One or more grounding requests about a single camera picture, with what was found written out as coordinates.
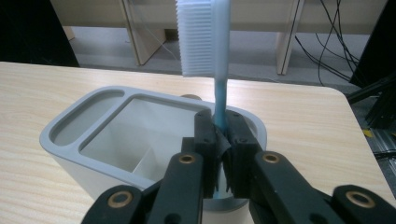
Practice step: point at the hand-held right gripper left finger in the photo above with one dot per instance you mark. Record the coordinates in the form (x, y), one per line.
(205, 140)

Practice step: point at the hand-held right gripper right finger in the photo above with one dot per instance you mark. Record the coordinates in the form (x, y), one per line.
(243, 146)

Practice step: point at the blue and white toothbrush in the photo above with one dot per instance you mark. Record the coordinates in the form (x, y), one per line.
(196, 37)

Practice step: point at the white toothbrush holder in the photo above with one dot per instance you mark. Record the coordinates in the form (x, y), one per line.
(93, 137)

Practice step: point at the beige wooden furniture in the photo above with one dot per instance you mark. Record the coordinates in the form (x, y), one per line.
(146, 37)

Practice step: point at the black metal stand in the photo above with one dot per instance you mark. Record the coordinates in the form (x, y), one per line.
(381, 102)

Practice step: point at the dark panel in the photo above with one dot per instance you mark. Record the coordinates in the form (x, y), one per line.
(34, 31)
(378, 46)

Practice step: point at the grey metal floor rail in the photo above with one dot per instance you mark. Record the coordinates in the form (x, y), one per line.
(384, 146)

